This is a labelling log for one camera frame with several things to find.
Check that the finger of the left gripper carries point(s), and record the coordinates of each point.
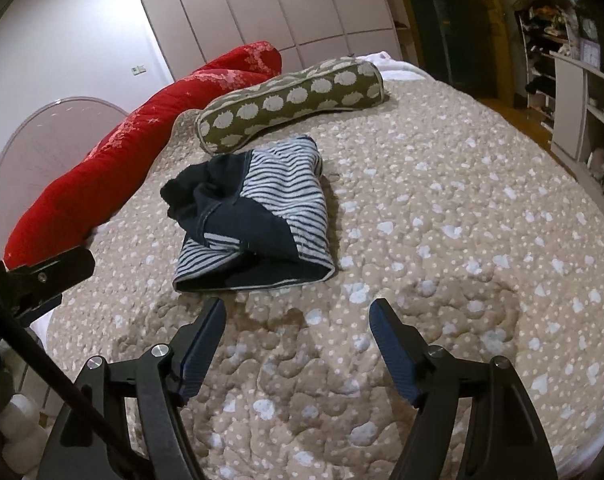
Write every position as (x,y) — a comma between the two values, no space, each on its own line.
(28,293)

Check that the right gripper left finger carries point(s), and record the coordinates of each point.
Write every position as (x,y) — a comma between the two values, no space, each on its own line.
(131,428)

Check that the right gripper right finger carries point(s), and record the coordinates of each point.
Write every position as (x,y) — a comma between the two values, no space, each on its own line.
(505,438)

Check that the navy striped pants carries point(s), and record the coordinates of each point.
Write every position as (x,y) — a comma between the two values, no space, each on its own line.
(252,220)

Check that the red plush blanket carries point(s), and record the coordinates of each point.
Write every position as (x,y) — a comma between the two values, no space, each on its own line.
(72,206)

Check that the round pink headboard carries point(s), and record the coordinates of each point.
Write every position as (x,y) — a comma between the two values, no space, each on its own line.
(45,146)

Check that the beige dotted quilt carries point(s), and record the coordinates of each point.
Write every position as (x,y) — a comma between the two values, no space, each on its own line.
(475,236)

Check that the white tv cabinet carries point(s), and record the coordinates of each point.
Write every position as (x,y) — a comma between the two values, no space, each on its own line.
(578,133)

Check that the olive polka dot pillow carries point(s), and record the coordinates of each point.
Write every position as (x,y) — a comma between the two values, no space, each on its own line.
(337,85)

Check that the white wardrobe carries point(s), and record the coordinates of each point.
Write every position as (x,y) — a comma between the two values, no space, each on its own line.
(191,33)

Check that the black alarm clock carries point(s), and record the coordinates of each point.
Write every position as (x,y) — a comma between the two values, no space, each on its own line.
(588,29)

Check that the cluttered shoe rack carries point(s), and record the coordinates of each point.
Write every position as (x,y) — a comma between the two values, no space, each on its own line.
(547,27)

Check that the dark wooden door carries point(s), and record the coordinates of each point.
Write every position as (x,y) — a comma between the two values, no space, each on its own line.
(464,43)

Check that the wall switch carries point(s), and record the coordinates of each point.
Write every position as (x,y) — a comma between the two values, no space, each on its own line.
(138,70)

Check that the purple picture frame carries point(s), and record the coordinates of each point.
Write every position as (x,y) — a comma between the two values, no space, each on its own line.
(590,53)

